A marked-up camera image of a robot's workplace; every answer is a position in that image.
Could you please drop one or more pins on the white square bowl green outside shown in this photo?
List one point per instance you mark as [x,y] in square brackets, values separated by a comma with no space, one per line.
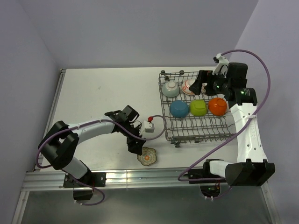
[198,107]

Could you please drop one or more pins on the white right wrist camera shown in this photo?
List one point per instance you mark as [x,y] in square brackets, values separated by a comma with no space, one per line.
[221,66]

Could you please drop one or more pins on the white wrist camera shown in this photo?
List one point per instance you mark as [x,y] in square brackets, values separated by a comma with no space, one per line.
[221,66]
[148,127]

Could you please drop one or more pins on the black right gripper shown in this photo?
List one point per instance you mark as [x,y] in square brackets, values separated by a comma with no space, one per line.
[204,76]

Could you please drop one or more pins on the white bowl orange outside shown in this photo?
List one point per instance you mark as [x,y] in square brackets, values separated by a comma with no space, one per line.
[217,106]

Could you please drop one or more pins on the orange floral patterned bowl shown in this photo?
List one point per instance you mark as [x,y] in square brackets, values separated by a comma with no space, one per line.
[186,85]

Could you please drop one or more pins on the small flower shaped patterned dish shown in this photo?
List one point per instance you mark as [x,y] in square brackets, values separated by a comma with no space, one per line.
[148,156]

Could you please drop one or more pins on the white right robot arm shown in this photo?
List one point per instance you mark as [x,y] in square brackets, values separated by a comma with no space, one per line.
[252,167]

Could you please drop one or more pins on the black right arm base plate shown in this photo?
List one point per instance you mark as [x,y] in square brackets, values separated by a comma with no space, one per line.
[199,175]

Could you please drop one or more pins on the brown patterned ceramic bowl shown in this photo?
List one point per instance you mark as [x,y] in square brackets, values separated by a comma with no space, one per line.
[203,90]

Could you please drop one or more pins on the grey wire dish rack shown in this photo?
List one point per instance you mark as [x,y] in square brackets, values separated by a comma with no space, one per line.
[192,129]

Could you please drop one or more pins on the pale green ceramic bowl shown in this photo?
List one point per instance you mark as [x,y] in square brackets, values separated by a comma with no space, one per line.
[170,89]

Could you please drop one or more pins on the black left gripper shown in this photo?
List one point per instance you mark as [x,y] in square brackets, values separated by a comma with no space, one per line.
[135,144]

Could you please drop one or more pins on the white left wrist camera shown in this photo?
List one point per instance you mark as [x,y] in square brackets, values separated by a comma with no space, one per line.
[148,127]

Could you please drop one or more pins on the aluminium frame rail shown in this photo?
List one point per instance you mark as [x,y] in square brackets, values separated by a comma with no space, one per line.
[115,179]

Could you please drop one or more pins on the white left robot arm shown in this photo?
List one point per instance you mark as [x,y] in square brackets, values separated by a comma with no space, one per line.
[61,141]

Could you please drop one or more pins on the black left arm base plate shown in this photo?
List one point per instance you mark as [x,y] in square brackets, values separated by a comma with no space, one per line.
[94,179]

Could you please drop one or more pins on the blue ceramic bowl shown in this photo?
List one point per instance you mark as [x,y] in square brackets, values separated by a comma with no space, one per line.
[179,109]

